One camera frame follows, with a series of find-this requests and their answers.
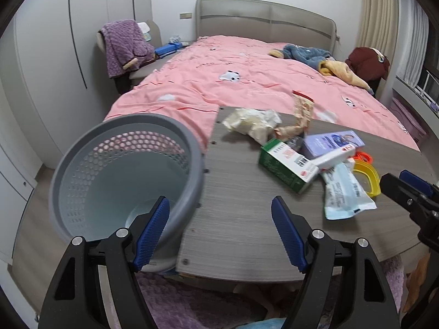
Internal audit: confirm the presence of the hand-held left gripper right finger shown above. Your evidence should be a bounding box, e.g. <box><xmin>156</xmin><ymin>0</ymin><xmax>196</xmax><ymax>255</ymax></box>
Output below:
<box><xmin>271</xmin><ymin>195</ymin><xmax>402</xmax><ymax>329</ymax></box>

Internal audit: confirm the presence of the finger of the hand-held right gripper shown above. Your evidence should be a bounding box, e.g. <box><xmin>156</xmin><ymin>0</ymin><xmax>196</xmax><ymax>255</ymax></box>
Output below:
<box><xmin>399</xmin><ymin>170</ymin><xmax>433</xmax><ymax>197</ymax></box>
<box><xmin>380</xmin><ymin>173</ymin><xmax>426</xmax><ymax>213</ymax></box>

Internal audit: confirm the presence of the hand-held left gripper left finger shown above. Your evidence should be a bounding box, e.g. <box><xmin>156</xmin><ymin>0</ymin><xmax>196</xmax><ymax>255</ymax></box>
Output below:
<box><xmin>38</xmin><ymin>195</ymin><xmax>171</xmax><ymax>329</ymax></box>

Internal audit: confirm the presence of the yellow plastic ring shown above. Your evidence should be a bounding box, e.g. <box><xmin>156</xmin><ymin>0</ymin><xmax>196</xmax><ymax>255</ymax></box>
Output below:
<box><xmin>351</xmin><ymin>159</ymin><xmax>381</xmax><ymax>199</ymax></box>

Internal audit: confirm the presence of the orange plastic loop tool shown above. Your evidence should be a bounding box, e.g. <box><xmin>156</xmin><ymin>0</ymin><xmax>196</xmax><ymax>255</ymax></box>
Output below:
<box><xmin>350</xmin><ymin>151</ymin><xmax>373</xmax><ymax>165</ymax></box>

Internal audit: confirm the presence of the light blue wipes packet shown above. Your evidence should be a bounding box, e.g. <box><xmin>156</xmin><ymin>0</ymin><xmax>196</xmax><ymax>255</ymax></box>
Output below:
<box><xmin>320</xmin><ymin>159</ymin><xmax>378</xmax><ymax>220</ymax></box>

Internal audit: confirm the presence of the long white red box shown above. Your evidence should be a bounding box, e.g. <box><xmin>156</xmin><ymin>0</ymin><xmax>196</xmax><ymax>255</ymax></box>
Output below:
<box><xmin>310</xmin><ymin>144</ymin><xmax>359</xmax><ymax>172</ymax></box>

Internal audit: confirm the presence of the green and white carton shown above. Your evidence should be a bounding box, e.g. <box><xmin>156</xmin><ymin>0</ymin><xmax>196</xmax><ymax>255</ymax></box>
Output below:
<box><xmin>258</xmin><ymin>138</ymin><xmax>319</xmax><ymax>195</ymax></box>

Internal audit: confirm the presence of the grey perforated plastic bin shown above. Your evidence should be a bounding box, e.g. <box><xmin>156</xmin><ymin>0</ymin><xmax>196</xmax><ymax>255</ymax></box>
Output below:
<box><xmin>49</xmin><ymin>113</ymin><xmax>208</xmax><ymax>275</ymax></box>

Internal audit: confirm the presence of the purple cartoon print box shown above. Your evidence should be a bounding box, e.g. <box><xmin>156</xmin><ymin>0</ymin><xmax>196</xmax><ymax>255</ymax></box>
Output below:
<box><xmin>301</xmin><ymin>130</ymin><xmax>366</xmax><ymax>160</ymax></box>

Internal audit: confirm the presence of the crumpled white tissue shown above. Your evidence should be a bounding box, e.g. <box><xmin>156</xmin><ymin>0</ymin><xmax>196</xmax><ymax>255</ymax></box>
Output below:
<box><xmin>221</xmin><ymin>107</ymin><xmax>282</xmax><ymax>145</ymax></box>

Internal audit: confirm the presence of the crumpled beige snack wrapper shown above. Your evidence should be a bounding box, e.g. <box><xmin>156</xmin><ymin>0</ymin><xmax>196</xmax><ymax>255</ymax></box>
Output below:
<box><xmin>274</xmin><ymin>90</ymin><xmax>316</xmax><ymax>141</ymax></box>

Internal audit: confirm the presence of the yellow fleece garment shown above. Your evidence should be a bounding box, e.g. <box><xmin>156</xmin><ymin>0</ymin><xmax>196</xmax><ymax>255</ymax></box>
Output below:
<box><xmin>319</xmin><ymin>60</ymin><xmax>374</xmax><ymax>93</ymax></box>

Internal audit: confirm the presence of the dark red garment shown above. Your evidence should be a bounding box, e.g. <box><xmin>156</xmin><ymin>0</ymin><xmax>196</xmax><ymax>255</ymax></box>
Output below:
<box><xmin>345</xmin><ymin>46</ymin><xmax>391</xmax><ymax>81</ymax></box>

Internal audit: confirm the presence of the white sheer curtain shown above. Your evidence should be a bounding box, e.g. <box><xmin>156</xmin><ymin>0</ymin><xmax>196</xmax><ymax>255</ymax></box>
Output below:
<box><xmin>394</xmin><ymin>0</ymin><xmax>431</xmax><ymax>93</ymax></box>

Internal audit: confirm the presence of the pink printed blanket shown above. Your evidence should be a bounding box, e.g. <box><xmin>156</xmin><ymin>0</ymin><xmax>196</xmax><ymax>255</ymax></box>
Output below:
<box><xmin>103</xmin><ymin>34</ymin><xmax>421</xmax><ymax>155</ymax></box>

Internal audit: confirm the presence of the blue fleece pajamas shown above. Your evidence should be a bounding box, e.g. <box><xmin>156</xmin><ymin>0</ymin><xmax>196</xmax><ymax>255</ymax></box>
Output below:
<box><xmin>268</xmin><ymin>44</ymin><xmax>333</xmax><ymax>72</ymax></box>

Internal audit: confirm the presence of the beige chair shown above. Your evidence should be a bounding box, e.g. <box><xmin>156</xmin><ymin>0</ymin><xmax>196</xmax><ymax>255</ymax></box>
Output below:
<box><xmin>96</xmin><ymin>21</ymin><xmax>172</xmax><ymax>95</ymax></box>

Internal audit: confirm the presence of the beige curtain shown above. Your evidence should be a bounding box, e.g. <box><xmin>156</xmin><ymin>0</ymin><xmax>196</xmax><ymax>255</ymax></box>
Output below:
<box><xmin>357</xmin><ymin>0</ymin><xmax>400</xmax><ymax>62</ymax></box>

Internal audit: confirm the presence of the long blue box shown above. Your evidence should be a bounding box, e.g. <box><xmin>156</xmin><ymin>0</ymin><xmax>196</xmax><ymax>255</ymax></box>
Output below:
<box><xmin>154</xmin><ymin>43</ymin><xmax>182</xmax><ymax>59</ymax></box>

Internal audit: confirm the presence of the purple fleece robe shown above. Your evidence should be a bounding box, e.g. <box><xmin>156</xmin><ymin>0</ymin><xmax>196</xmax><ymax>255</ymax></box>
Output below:
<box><xmin>99</xmin><ymin>20</ymin><xmax>156</xmax><ymax>79</ymax></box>

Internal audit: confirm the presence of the white wardrobe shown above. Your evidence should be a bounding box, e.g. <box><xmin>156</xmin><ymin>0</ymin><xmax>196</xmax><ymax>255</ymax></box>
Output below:
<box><xmin>0</xmin><ymin>0</ymin><xmax>151</xmax><ymax>264</ymax></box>

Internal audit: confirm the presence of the white printed bag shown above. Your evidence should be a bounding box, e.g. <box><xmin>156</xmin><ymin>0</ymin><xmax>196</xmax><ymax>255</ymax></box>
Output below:
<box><xmin>137</xmin><ymin>21</ymin><xmax>154</xmax><ymax>42</ymax></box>

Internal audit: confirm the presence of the grey padded headboard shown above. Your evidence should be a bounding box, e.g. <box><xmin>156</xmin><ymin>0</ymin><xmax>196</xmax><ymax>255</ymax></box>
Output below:
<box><xmin>195</xmin><ymin>0</ymin><xmax>338</xmax><ymax>47</ymax></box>

